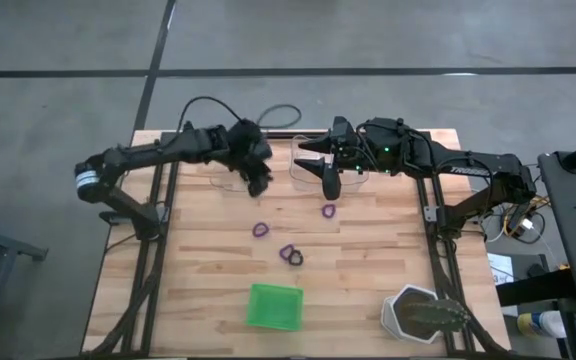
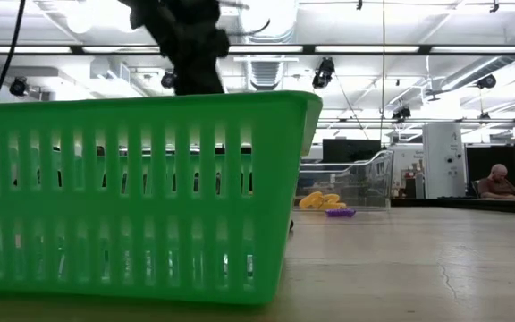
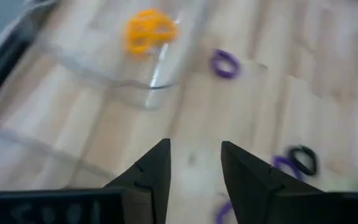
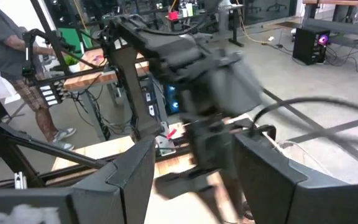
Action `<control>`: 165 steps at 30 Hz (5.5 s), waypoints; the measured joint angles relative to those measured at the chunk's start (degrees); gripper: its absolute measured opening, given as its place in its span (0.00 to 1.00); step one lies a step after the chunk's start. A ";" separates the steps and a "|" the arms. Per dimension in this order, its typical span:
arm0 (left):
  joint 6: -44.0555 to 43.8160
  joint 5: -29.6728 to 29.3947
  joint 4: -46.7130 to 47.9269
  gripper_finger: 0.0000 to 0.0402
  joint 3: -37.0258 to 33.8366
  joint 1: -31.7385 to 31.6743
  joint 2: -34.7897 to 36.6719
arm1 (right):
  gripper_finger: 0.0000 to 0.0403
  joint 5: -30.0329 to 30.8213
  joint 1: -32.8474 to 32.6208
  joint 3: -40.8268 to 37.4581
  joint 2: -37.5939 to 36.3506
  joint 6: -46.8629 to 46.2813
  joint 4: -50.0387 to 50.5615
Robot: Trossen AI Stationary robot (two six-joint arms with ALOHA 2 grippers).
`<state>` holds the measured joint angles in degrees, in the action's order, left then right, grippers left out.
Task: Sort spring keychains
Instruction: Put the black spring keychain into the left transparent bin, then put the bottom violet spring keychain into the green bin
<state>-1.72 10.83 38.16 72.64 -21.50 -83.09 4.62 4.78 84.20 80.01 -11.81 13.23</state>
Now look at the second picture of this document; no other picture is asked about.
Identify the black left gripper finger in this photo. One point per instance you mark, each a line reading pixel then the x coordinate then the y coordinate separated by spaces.
pixel 197 80

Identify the black ceiling spotlight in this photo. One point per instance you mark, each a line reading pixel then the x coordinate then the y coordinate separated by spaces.
pixel 168 80
pixel 401 112
pixel 19 86
pixel 323 71
pixel 484 115
pixel 486 81

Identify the green slotted plastic basket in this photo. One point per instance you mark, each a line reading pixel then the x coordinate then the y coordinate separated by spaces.
pixel 275 179

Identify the black monitor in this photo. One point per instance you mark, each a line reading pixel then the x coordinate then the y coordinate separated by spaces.
pixel 351 151

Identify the thin vertical hanging rod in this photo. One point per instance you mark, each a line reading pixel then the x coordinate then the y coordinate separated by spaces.
pixel 383 89

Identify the clear plastic bin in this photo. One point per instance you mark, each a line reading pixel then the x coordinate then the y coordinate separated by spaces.
pixel 365 179

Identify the black background table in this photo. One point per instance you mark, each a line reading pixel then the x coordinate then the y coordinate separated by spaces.
pixel 463 205

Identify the seated person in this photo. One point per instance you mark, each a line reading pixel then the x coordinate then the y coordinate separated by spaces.
pixel 496 185

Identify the silver ceiling air duct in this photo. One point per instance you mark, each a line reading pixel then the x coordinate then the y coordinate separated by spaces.
pixel 266 71

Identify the black overhead frame bar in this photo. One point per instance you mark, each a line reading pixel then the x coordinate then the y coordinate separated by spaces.
pixel 425 49

